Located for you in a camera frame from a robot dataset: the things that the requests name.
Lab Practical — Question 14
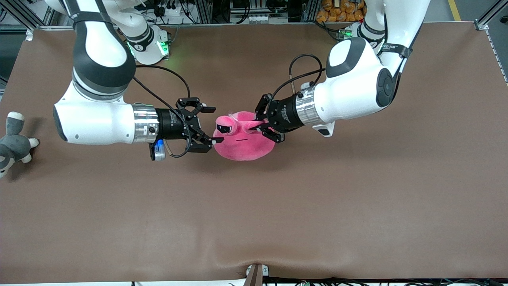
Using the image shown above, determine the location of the pink round plush toy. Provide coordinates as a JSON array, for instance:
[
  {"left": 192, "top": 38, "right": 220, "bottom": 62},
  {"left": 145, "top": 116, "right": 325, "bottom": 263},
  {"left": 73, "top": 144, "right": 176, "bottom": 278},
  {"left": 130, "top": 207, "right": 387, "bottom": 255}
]
[{"left": 214, "top": 111, "right": 276, "bottom": 161}]

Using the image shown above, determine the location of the large table cover mat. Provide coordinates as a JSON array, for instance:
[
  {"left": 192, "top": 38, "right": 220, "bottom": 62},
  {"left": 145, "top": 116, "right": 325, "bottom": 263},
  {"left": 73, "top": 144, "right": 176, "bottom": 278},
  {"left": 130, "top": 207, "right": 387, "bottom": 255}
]
[{"left": 0, "top": 22, "right": 508, "bottom": 284}]

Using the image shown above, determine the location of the white power strip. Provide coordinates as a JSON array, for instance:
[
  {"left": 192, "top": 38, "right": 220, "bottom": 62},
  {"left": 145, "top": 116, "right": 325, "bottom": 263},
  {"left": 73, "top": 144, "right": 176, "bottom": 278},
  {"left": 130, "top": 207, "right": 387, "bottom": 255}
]
[{"left": 156, "top": 3, "right": 184, "bottom": 17}]

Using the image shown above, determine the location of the pile of orange toys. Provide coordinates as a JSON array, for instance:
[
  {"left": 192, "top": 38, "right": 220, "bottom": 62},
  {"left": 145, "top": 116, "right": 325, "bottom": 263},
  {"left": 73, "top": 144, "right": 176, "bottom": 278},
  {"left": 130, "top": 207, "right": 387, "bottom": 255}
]
[{"left": 316, "top": 0, "right": 366, "bottom": 23}]

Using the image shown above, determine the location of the grey white plush husky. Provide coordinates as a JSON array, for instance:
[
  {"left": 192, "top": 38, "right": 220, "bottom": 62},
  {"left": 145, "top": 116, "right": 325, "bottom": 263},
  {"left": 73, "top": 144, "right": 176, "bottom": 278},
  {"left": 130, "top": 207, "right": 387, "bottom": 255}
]
[{"left": 0, "top": 111, "right": 40, "bottom": 179}]

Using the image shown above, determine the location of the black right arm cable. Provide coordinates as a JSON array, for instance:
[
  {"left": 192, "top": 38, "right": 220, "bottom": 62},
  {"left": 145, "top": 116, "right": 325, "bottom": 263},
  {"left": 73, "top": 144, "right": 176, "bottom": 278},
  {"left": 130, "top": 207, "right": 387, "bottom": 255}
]
[{"left": 133, "top": 65, "right": 193, "bottom": 158}]

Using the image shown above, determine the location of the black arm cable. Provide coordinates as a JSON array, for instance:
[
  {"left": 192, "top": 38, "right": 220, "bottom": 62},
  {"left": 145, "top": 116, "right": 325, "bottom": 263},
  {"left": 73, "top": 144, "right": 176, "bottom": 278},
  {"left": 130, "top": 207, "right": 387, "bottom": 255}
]
[
  {"left": 133, "top": 65, "right": 193, "bottom": 158},
  {"left": 273, "top": 53, "right": 327, "bottom": 104}
]

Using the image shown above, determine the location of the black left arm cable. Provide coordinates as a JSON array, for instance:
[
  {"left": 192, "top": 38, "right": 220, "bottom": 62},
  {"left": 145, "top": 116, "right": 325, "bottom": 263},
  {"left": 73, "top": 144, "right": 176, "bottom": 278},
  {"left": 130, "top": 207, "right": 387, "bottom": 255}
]
[{"left": 273, "top": 53, "right": 327, "bottom": 104}]

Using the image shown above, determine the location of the aluminium table edge rail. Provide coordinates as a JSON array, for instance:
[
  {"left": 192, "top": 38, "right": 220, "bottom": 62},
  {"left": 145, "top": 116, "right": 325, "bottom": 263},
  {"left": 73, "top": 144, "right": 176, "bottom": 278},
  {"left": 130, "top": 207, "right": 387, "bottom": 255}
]
[{"left": 0, "top": 21, "right": 489, "bottom": 31}]

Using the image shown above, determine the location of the aluminium frame profile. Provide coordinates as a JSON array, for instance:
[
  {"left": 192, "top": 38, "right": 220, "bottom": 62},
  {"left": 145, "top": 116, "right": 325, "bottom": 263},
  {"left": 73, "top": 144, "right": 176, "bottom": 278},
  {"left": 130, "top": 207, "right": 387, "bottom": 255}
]
[
  {"left": 0, "top": 0, "right": 54, "bottom": 29},
  {"left": 474, "top": 0, "right": 508, "bottom": 31}
]

